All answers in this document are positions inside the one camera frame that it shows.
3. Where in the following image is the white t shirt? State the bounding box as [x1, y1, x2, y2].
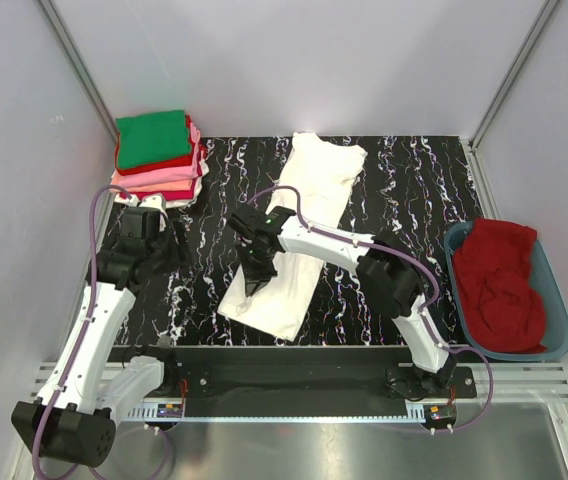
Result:
[217, 133, 372, 341]
[114, 161, 209, 209]

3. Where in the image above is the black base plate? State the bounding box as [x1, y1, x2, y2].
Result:
[121, 344, 478, 419]

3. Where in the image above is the purple cable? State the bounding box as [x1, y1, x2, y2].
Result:
[246, 185, 495, 434]
[31, 184, 180, 480]

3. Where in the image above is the magenta folded t shirt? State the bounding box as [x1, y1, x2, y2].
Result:
[116, 177, 201, 202]

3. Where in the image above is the green folded t shirt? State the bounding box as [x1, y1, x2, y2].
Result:
[115, 109, 193, 170]

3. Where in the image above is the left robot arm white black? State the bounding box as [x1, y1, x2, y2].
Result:
[11, 207, 186, 468]

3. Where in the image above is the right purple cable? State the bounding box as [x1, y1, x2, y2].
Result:
[246, 185, 495, 434]

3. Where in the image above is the salmon folded t shirt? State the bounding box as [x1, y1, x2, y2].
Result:
[113, 179, 197, 193]

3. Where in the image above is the red folded t shirt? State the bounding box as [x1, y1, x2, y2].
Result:
[116, 113, 199, 176]

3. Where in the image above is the blue plastic basket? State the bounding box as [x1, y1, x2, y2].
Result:
[444, 220, 568, 362]

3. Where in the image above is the red crumpled t shirt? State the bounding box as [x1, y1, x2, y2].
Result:
[453, 218, 546, 354]

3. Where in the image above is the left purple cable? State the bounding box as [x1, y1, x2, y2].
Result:
[31, 184, 180, 480]

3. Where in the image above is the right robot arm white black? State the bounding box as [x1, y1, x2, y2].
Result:
[228, 205, 456, 400]

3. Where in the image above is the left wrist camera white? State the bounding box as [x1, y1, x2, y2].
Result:
[127, 194, 166, 213]

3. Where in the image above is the aluminium rail frame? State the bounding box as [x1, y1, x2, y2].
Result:
[26, 362, 568, 426]

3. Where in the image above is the pink folded t shirt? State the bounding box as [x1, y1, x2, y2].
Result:
[111, 116, 202, 186]

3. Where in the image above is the white folded t shirt bottom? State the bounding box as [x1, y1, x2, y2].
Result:
[114, 161, 209, 209]

